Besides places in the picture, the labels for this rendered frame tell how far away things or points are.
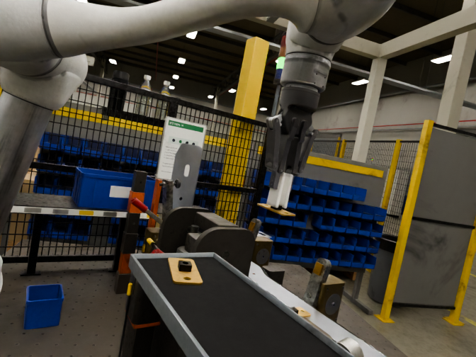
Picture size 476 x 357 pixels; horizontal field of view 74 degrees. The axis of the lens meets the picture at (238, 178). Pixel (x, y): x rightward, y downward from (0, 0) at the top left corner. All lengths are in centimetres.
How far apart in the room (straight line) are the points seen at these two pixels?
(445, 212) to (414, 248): 50
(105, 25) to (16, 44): 15
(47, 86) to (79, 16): 21
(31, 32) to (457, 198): 378
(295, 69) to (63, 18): 40
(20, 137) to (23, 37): 25
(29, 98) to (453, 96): 806
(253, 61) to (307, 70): 128
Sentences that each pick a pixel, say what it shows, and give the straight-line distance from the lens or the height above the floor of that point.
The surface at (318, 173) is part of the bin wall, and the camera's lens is 322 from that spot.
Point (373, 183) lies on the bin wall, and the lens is 359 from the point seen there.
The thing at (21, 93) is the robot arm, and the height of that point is 137.
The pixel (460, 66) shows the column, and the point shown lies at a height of 405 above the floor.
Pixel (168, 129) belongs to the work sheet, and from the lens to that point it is 159.
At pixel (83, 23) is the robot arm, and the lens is 65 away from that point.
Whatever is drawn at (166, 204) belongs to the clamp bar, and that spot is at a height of 114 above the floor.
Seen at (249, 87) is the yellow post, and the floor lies 172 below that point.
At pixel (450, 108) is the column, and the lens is 831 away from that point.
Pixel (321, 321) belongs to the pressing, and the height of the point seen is 100.
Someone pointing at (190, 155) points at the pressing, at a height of 130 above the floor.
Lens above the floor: 133
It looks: 4 degrees down
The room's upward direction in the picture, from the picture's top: 11 degrees clockwise
